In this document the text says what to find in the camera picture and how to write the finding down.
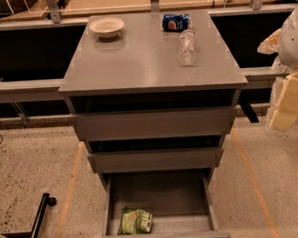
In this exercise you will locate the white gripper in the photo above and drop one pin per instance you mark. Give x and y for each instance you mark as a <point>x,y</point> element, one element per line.
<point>293,43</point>

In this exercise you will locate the green jalapeno chip bag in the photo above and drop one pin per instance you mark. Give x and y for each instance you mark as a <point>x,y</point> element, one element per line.
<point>135,221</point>

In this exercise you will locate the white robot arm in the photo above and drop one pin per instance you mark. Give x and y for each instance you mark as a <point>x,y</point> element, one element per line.
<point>287,57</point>

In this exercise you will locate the grey drawer cabinet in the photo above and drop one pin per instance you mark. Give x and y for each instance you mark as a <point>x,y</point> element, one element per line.
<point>140,71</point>

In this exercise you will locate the grey open bottom drawer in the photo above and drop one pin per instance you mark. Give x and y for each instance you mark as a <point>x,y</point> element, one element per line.
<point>178,200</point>

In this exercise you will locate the grey middle drawer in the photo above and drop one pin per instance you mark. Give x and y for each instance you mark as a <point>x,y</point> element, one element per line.
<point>193,158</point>

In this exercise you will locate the grey top drawer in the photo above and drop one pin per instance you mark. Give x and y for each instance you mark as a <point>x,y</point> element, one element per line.
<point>180,123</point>

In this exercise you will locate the clear plastic water bottle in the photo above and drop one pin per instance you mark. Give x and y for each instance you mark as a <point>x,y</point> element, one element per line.
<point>187,48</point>

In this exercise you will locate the blue pepsi can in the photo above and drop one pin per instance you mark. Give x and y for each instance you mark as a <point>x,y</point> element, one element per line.
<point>177,22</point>

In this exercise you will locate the white ceramic bowl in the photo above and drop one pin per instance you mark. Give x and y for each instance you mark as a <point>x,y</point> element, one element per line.
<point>107,28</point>

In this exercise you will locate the black cart leg with wheel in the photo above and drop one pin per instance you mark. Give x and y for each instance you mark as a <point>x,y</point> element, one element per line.
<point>46,201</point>

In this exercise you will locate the grey metal rail shelf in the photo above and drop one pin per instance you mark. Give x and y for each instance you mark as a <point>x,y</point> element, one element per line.
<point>30,90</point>

